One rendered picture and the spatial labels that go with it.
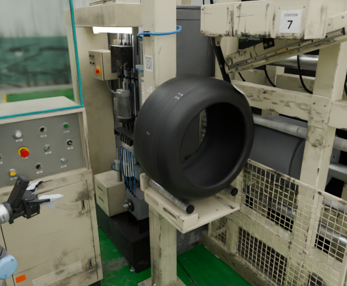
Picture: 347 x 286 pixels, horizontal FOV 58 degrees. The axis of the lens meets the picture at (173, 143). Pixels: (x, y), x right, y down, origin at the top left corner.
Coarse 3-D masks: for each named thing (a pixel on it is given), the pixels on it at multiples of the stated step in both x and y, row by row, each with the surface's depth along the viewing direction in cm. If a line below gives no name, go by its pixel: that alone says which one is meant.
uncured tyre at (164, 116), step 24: (168, 96) 133; (192, 96) 128; (216, 96) 133; (240, 96) 141; (144, 120) 137; (168, 120) 126; (192, 120) 128; (216, 120) 174; (240, 120) 163; (144, 144) 136; (168, 144) 127; (216, 144) 177; (240, 144) 165; (144, 168) 145; (168, 168) 130; (192, 168) 174; (216, 168) 170; (240, 168) 155; (192, 192) 141; (216, 192) 151
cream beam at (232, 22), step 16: (272, 0) 123; (288, 0) 117; (304, 0) 112; (320, 0) 114; (336, 0) 119; (208, 16) 153; (224, 16) 145; (240, 16) 137; (256, 16) 130; (272, 16) 124; (304, 16) 113; (320, 16) 117; (208, 32) 156; (224, 32) 147; (240, 32) 139; (256, 32) 132; (272, 32) 126; (304, 32) 115; (320, 32) 120
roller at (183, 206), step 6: (150, 180) 167; (156, 186) 163; (162, 192) 158; (168, 192) 155; (168, 198) 154; (174, 198) 150; (180, 198) 149; (180, 204) 146; (186, 204) 144; (186, 210) 143; (192, 210) 144
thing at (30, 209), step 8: (24, 192) 124; (32, 192) 124; (24, 200) 120; (8, 208) 115; (16, 208) 118; (24, 208) 121; (32, 208) 123; (16, 216) 120; (24, 216) 123; (32, 216) 123
